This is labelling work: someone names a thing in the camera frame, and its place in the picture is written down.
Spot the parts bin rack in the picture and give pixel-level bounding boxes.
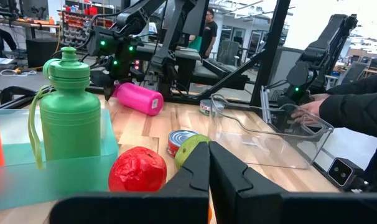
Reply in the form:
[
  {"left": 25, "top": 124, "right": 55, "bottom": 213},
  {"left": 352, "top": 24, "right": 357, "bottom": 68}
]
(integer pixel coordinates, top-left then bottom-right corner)
[{"left": 60, "top": 11, "right": 98, "bottom": 52}]

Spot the tin can with red label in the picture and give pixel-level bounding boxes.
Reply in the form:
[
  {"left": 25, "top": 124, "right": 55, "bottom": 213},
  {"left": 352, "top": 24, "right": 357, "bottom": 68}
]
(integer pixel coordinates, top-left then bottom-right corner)
[{"left": 167, "top": 129, "right": 200, "bottom": 159}]

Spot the green pear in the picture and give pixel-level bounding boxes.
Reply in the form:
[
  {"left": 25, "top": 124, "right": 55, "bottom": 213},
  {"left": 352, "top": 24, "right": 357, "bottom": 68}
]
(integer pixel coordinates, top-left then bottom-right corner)
[{"left": 174, "top": 134, "right": 212, "bottom": 170}]

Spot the clear plastic bin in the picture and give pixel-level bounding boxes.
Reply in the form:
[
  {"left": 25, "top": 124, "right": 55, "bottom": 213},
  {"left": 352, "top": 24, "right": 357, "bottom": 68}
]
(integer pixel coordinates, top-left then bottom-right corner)
[{"left": 209, "top": 92, "right": 335, "bottom": 170}]

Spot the white cable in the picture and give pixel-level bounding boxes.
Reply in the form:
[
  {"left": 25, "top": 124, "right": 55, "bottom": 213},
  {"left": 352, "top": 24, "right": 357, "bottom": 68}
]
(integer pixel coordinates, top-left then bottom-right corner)
[{"left": 0, "top": 68, "right": 37, "bottom": 78}]

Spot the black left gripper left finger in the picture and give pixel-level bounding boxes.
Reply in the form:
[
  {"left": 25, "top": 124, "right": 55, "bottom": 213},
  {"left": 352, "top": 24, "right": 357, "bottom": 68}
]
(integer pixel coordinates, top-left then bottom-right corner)
[{"left": 49, "top": 141, "right": 210, "bottom": 224}]

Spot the red apple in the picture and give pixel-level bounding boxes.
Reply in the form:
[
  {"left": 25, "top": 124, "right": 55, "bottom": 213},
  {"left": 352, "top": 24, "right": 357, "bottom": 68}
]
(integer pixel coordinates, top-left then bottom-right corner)
[{"left": 108, "top": 146, "right": 168, "bottom": 192}]

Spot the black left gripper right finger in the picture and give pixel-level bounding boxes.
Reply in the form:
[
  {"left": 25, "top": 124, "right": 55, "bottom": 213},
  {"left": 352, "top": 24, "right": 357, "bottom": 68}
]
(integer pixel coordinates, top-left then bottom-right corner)
[{"left": 208, "top": 141, "right": 377, "bottom": 224}]

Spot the teal translucent tray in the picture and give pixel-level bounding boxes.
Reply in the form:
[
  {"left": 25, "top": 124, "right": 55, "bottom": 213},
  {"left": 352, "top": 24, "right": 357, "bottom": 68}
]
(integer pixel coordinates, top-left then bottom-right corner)
[{"left": 0, "top": 108, "right": 120, "bottom": 213}]

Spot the tin can with white label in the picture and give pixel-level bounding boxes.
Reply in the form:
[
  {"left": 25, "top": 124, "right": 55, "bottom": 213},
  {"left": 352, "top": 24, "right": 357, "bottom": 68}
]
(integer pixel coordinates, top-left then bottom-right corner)
[{"left": 198, "top": 99, "right": 226, "bottom": 117}]

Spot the green plastic bottle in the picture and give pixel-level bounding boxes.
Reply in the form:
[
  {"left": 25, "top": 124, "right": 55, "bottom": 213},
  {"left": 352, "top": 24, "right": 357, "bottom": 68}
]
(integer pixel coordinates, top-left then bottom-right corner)
[{"left": 27, "top": 46, "right": 102, "bottom": 171}]

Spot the black keyboard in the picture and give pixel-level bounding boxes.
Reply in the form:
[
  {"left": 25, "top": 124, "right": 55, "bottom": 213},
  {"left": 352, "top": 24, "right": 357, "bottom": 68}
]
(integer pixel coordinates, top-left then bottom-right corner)
[{"left": 202, "top": 58, "right": 236, "bottom": 80}]

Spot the black monitor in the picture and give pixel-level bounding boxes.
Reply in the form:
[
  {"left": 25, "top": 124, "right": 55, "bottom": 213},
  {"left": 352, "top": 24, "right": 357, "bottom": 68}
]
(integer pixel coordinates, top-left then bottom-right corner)
[{"left": 163, "top": 0, "right": 210, "bottom": 37}]

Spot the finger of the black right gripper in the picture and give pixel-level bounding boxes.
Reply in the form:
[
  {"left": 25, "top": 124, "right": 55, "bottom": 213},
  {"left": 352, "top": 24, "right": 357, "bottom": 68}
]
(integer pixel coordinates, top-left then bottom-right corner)
[{"left": 103, "top": 80, "right": 116, "bottom": 101}]

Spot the person's hand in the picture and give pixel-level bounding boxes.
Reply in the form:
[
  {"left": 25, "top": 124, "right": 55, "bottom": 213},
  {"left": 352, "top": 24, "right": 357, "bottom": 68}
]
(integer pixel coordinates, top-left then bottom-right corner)
[
  {"left": 309, "top": 93, "right": 332, "bottom": 102},
  {"left": 290, "top": 99, "right": 328, "bottom": 126}
]

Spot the black depth camera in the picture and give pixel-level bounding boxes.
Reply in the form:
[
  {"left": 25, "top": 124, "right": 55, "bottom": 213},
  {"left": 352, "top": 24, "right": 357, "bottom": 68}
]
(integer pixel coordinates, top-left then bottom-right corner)
[{"left": 327, "top": 157, "right": 366, "bottom": 191}]

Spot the grey office chair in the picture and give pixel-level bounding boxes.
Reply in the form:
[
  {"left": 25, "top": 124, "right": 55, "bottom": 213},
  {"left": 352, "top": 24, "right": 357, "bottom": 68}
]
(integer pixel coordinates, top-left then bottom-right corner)
[{"left": 217, "top": 39, "right": 240, "bottom": 65}]

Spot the black speaker box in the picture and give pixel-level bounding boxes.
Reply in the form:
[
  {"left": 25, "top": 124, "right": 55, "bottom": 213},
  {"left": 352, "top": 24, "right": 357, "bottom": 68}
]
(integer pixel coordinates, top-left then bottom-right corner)
[{"left": 26, "top": 37, "right": 60, "bottom": 68}]

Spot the pink plastic bottle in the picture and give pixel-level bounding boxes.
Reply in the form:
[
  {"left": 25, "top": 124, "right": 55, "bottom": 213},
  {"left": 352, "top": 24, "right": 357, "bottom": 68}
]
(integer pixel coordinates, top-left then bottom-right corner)
[{"left": 111, "top": 82, "right": 165, "bottom": 117}]

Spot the person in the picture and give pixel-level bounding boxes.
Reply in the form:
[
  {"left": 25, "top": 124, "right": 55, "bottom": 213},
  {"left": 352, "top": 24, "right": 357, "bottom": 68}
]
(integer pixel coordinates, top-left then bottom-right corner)
[
  {"left": 198, "top": 8, "right": 219, "bottom": 60},
  {"left": 291, "top": 73, "right": 377, "bottom": 192}
]

